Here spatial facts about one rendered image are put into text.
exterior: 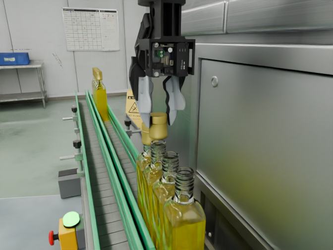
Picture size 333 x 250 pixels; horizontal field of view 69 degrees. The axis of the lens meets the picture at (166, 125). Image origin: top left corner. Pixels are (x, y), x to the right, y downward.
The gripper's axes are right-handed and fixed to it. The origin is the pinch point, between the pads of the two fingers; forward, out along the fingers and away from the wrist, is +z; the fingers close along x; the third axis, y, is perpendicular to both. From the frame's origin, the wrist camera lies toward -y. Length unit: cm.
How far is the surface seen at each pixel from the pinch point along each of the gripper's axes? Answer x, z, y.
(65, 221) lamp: -20.6, 34.3, -21.0
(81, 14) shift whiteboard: 11, -67, -576
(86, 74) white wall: 9, 63, -577
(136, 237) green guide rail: -5.9, 22.4, 3.7
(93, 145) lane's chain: -9, 31, -65
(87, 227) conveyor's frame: -14.9, 31.0, -12.6
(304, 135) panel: 12.9, -2.4, 20.0
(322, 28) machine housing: 13.4, -14.9, 19.2
